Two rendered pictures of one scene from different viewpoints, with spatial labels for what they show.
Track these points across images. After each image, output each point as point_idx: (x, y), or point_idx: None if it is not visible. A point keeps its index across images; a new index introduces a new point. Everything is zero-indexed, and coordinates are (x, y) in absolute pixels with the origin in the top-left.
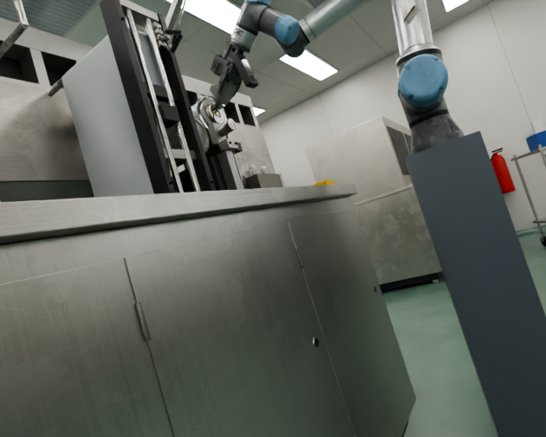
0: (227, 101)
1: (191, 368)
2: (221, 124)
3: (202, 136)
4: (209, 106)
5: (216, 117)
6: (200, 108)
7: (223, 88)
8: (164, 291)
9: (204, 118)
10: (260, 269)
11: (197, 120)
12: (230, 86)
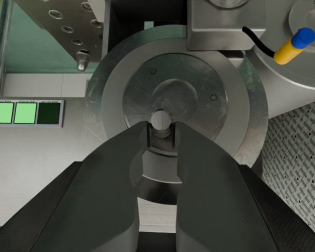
0: (133, 138)
1: None
2: (201, 26)
3: (272, 19)
4: (218, 133)
5: (195, 78)
6: (247, 130)
7: (249, 197)
8: None
9: (244, 85)
10: None
11: (291, 72)
12: (122, 248)
